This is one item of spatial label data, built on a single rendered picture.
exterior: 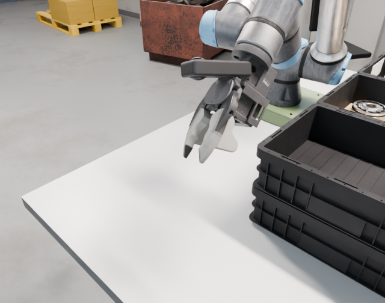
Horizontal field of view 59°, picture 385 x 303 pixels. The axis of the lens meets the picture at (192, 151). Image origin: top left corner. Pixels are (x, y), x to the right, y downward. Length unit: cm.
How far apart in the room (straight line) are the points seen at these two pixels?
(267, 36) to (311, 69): 68
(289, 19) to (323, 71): 63
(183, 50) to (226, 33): 298
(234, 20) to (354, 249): 53
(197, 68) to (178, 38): 320
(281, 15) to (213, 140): 25
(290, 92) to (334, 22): 32
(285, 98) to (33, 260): 136
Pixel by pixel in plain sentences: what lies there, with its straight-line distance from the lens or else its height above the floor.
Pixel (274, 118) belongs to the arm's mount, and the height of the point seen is 73.
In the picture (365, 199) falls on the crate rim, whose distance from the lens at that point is 70.
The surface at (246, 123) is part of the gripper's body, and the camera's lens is 59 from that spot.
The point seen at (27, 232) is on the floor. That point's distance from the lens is 201.
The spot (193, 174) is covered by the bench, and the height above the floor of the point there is 70.
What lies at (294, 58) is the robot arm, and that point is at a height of 111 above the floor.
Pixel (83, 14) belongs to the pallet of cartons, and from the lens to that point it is 537.
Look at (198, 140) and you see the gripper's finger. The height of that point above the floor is 102.
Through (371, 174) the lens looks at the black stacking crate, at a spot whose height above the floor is 83.
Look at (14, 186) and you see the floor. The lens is 236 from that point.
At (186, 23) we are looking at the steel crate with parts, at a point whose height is 49.
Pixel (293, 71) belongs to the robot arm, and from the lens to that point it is 131.
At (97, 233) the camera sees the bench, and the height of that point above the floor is 70.
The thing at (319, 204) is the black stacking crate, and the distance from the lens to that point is 76.
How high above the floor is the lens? 134
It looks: 34 degrees down
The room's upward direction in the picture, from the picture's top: straight up
